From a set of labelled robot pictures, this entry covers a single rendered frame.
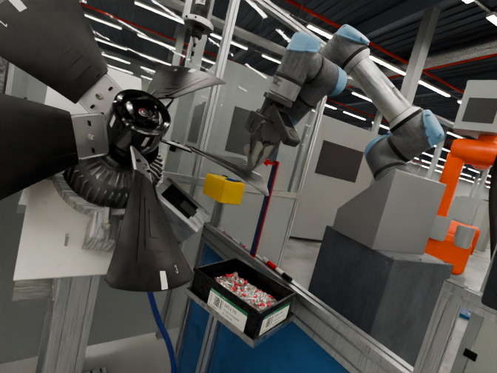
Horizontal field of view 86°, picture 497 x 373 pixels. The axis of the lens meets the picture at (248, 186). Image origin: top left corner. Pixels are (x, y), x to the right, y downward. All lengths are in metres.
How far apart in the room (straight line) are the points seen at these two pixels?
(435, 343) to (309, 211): 4.09
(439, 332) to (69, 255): 0.77
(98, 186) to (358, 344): 0.68
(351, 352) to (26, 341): 1.41
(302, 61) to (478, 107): 3.84
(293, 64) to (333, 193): 4.23
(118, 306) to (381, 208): 1.37
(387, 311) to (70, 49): 1.06
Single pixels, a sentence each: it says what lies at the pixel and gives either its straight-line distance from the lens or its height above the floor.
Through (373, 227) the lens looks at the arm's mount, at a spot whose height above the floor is 1.06.
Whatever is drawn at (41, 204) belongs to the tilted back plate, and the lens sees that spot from 0.78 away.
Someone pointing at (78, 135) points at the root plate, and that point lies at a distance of 0.62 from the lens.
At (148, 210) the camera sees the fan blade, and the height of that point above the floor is 1.04.
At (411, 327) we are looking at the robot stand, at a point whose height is 0.78.
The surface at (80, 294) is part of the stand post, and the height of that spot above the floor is 0.73.
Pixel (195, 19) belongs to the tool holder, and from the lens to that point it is 0.71.
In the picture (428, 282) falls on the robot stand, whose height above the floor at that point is 0.94.
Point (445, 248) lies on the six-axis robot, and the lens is 4.22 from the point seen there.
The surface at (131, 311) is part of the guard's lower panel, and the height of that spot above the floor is 0.21.
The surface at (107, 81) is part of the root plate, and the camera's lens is 0.70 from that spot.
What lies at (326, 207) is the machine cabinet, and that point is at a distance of 4.83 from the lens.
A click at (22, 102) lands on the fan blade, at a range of 0.59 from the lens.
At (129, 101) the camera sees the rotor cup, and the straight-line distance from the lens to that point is 0.64.
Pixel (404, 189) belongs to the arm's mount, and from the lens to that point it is 0.96.
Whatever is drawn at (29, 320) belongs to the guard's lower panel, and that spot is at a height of 0.24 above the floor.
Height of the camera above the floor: 1.19
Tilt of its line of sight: 6 degrees down
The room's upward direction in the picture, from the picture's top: 14 degrees clockwise
